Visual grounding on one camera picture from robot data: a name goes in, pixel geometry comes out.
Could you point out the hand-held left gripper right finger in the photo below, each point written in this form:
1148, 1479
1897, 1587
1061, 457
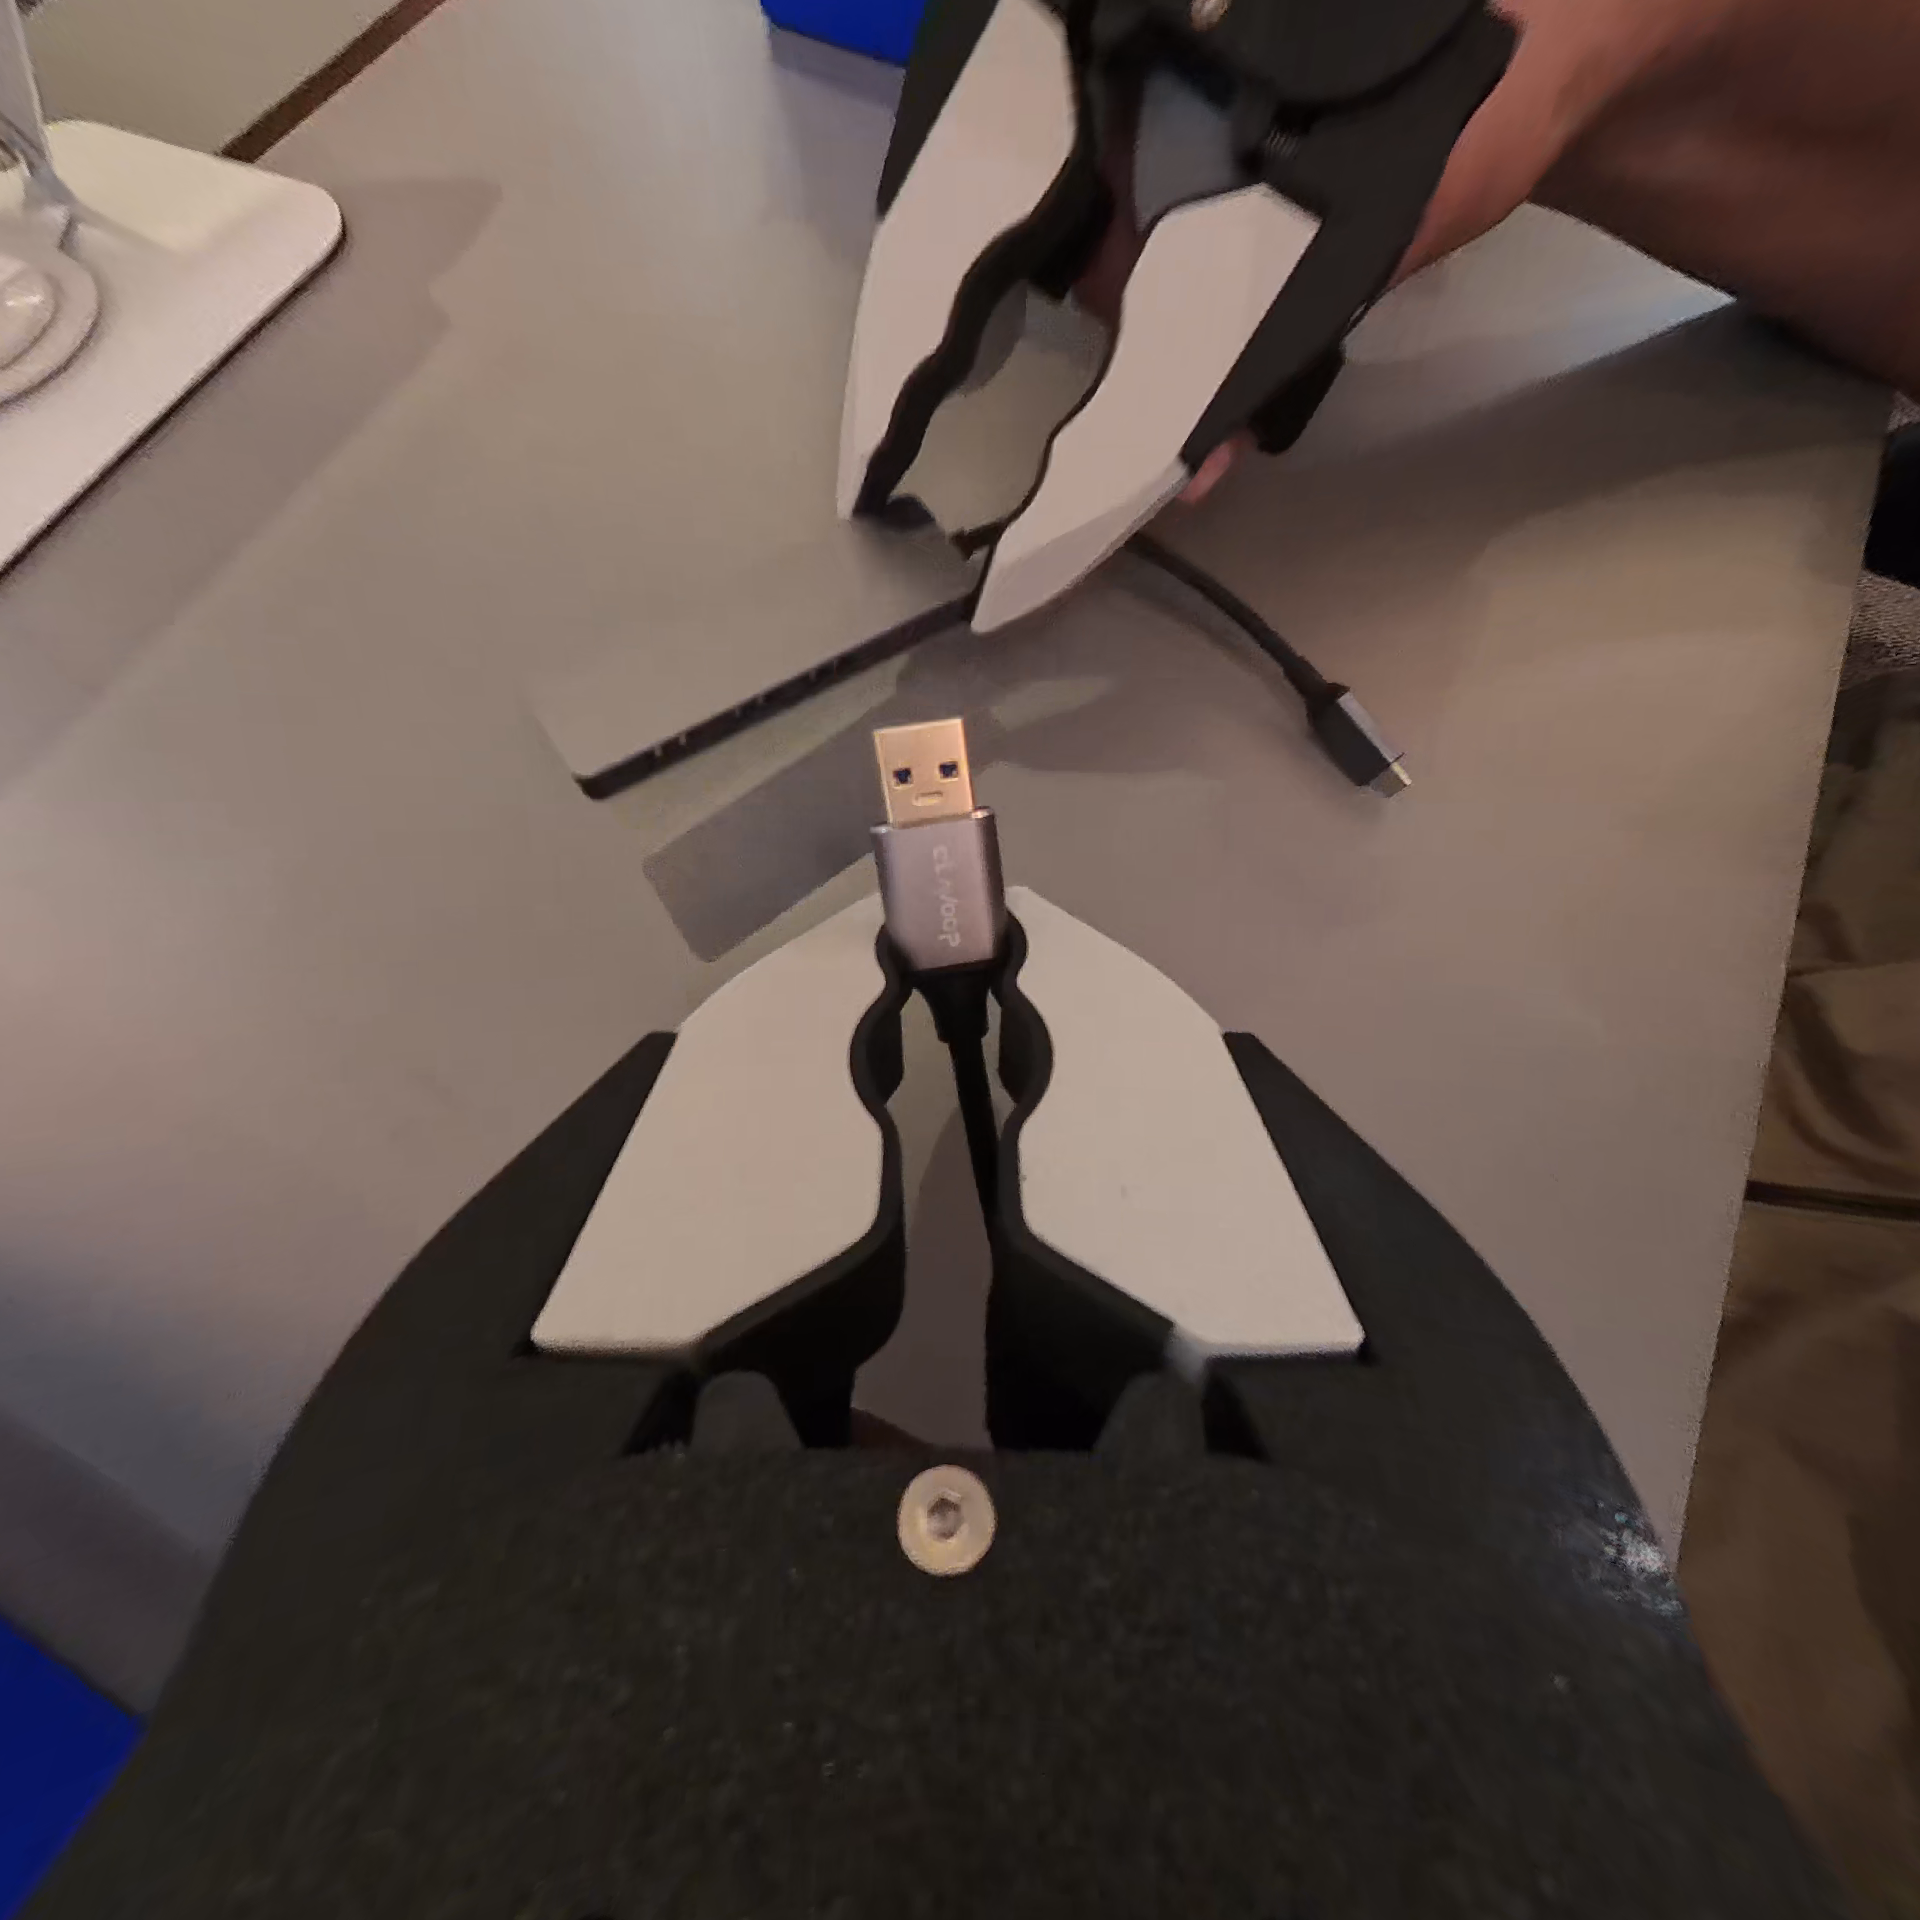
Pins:
1170, 1184

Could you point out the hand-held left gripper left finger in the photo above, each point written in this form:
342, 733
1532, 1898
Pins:
721, 1184

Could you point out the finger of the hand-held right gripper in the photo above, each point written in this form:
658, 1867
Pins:
930, 224
1155, 389

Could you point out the blue plastic bin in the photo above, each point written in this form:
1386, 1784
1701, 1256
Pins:
60, 1769
838, 23

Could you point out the grey usb hub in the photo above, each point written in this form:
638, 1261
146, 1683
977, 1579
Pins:
749, 645

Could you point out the person's right forearm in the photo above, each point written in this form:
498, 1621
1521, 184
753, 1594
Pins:
1769, 180

